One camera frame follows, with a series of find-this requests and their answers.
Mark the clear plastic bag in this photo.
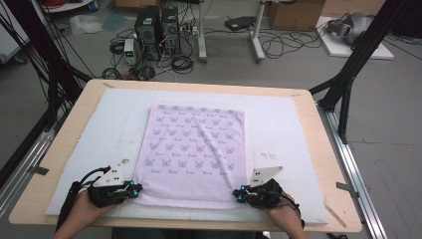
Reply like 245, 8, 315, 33
69, 13, 104, 36

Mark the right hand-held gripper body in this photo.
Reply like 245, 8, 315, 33
245, 165, 286, 210

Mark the black sleeved left gripper cable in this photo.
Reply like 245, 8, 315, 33
54, 165, 112, 233

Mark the grey headset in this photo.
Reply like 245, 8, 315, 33
325, 12, 374, 46

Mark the pale pink towel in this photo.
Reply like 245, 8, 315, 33
132, 104, 251, 211

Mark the person's right hand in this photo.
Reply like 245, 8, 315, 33
263, 193, 302, 227

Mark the black computer tower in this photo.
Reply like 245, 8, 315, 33
133, 5, 161, 62
160, 6, 182, 56

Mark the aluminium rail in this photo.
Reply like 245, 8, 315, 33
0, 109, 68, 217
316, 104, 388, 239

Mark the white foam mat with grid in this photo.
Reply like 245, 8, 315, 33
44, 88, 330, 225

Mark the long black floor cable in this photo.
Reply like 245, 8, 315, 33
258, 29, 324, 60

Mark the person's dark clothing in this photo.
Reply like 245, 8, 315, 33
110, 227, 263, 239

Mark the black metal frame stand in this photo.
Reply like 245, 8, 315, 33
0, 0, 94, 131
308, 0, 412, 145

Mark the white floor board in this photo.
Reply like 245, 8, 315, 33
315, 16, 395, 61

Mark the coiled black cable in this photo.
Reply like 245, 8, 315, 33
170, 54, 195, 75

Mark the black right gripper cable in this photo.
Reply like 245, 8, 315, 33
275, 190, 306, 230

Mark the white bench power supply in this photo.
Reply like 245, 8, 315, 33
123, 38, 137, 66

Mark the flat black device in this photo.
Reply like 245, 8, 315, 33
224, 15, 257, 32

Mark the black tape strip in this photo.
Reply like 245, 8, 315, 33
335, 181, 360, 199
28, 164, 50, 176

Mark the person's left hand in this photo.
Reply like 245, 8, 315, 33
67, 190, 115, 224

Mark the white desk leg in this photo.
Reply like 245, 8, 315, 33
197, 0, 208, 64
250, 0, 267, 64

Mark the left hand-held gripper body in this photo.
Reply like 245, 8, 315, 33
87, 163, 132, 209

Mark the flat brown cardboard box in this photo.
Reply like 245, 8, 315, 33
321, 0, 387, 18

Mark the light wooden table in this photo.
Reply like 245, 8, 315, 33
8, 79, 363, 233

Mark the large brown cardboard box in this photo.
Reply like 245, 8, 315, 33
268, 0, 326, 32

